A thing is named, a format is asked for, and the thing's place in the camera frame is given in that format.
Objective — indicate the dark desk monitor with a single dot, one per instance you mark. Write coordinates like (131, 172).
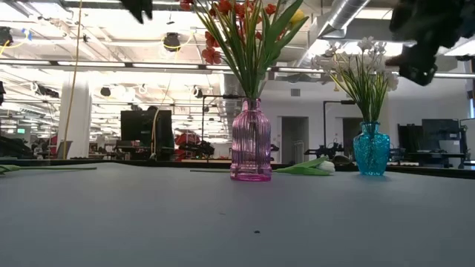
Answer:
(441, 130)

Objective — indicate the large white veined flower bunch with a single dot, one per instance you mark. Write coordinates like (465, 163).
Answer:
(389, 79)

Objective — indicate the white building pillar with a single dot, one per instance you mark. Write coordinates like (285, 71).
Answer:
(76, 122)

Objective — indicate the black background robot arm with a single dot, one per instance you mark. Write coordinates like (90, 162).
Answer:
(326, 151)

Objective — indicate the pink ribbed glass vase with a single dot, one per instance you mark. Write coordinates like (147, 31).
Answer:
(250, 148)

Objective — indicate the red background equipment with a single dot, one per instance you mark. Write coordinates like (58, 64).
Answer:
(187, 139)

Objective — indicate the long ceiling light strip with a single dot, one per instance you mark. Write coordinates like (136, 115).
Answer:
(167, 66)

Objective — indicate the black ceiling dome device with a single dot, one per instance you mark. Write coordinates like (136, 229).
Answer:
(171, 41)

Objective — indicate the blue glass vase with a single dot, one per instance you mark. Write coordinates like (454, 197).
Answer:
(371, 152)

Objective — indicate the black computer monitor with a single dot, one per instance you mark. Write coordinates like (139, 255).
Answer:
(141, 126)

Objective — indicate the small white flower bunch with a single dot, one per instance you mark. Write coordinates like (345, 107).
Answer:
(328, 63)

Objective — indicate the silver slanted air duct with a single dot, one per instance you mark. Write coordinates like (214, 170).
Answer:
(343, 15)

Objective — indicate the orange flower bunch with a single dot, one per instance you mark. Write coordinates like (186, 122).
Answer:
(211, 55)

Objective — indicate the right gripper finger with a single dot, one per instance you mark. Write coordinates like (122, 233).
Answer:
(419, 66)

